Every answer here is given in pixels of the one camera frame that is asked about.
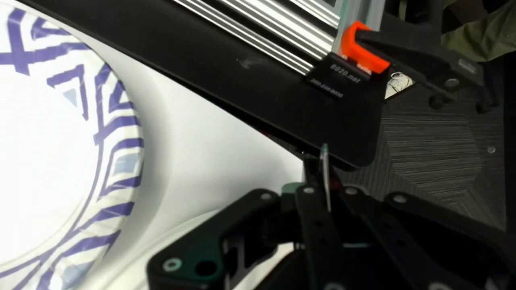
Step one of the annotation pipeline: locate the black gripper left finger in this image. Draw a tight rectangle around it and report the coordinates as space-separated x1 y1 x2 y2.
147 152 331 290

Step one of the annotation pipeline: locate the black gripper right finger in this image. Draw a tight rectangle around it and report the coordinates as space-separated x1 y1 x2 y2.
328 183 516 290

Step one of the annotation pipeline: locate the blue patterned paper plate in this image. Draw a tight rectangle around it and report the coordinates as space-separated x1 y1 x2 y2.
0 0 147 290

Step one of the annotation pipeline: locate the orange black clamp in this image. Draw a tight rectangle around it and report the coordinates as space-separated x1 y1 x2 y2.
341 20 499 110

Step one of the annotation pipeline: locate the olive green fabric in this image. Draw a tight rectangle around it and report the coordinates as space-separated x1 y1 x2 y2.
441 0 516 64

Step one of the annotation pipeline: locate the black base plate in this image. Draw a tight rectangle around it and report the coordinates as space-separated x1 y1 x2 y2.
22 0 391 172

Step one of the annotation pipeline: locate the aluminium rail frame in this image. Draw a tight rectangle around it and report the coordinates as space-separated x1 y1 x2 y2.
172 0 389 78

